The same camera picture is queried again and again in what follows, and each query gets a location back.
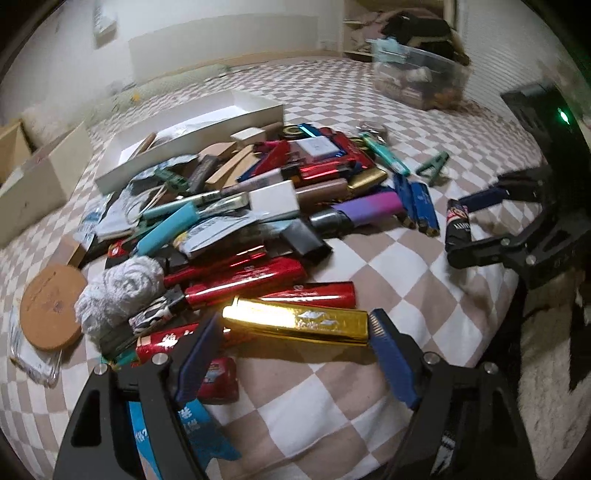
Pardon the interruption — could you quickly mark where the dark red black lighter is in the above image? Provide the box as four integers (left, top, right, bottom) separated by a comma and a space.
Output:
445, 199, 472, 252

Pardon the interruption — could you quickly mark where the gold foil box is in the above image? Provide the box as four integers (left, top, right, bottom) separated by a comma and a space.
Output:
221, 297, 369, 345

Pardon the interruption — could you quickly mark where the green plastic clip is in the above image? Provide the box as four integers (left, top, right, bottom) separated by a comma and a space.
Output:
415, 151, 450, 187

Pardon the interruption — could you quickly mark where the blue wipe packet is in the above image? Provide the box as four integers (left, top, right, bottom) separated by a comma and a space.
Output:
127, 398, 243, 480

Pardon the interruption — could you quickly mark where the checkered bed sheet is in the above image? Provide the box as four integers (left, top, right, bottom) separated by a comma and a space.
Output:
0, 57, 546, 480

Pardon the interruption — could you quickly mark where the purple gradient lighter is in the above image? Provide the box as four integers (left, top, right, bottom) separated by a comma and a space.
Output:
332, 191, 405, 227

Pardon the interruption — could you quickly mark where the white cloth rag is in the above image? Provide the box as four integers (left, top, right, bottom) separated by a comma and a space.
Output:
74, 256, 164, 343

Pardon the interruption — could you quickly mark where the red lipstick tube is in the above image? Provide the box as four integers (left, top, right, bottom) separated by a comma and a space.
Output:
184, 257, 307, 309

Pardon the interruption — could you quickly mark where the clear plastic storage bin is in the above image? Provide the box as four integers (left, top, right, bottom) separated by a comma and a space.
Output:
372, 39, 471, 110

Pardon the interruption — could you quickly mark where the black bag on bin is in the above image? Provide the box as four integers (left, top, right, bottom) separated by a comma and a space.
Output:
381, 8, 471, 66

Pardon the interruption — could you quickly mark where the black round gold tin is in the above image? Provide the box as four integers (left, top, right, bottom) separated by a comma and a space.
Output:
280, 125, 308, 141

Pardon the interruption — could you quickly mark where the wooden closet shelf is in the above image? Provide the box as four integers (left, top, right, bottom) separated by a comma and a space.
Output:
344, 1, 459, 55

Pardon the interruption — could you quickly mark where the white cube box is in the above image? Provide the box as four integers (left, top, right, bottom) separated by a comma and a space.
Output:
230, 127, 266, 148

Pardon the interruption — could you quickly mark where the white shallow tray box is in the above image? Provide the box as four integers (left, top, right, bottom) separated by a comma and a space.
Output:
94, 90, 283, 195

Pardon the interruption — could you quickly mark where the beige shoe box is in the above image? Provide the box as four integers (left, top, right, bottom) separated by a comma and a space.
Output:
1, 123, 93, 247

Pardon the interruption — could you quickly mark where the green long bolster pillow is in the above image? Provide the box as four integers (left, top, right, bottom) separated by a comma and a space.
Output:
82, 64, 230, 123

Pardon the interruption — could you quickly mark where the fluffy white pillow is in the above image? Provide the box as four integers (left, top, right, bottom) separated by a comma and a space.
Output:
20, 103, 69, 149

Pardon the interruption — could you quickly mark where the white hanging bag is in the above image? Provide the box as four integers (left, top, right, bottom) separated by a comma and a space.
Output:
92, 0, 117, 40

